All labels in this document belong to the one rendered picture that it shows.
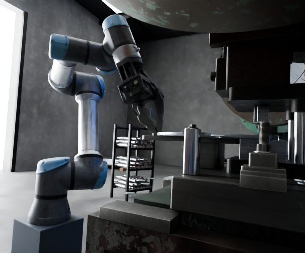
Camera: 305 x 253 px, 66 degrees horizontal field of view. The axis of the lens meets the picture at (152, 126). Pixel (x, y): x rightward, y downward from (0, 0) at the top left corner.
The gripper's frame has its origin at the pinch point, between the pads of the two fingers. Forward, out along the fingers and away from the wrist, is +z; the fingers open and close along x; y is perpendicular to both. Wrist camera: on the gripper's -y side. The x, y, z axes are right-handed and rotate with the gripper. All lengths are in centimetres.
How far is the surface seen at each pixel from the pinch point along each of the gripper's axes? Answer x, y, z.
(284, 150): 25.5, 4.5, 16.0
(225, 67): 22.6, 1.5, -6.6
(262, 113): 25.3, -0.8, 6.8
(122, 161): -135, -205, -28
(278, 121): 41, -134, 2
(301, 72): 53, -70, -12
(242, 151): 18.1, 4.2, 13.2
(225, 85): 20.7, 1.5, -2.5
